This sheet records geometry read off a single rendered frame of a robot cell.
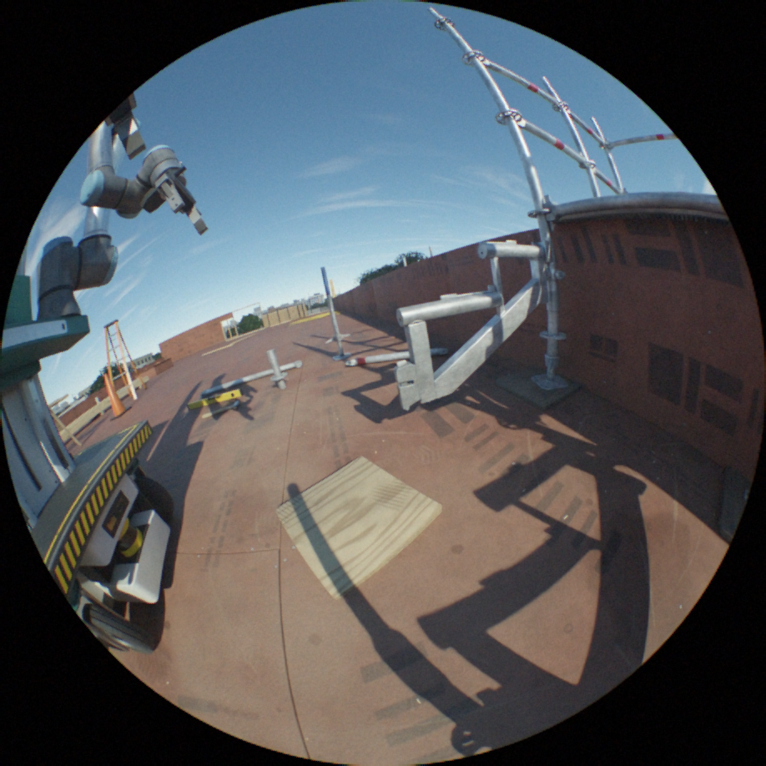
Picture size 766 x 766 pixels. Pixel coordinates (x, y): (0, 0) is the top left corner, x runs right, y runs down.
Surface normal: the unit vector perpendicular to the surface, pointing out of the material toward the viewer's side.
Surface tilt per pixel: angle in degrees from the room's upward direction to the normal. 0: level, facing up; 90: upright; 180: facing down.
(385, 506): 0
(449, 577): 0
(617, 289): 90
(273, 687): 0
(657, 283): 90
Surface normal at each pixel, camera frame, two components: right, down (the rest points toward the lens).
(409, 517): -0.18, -0.91
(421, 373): 0.27, 0.33
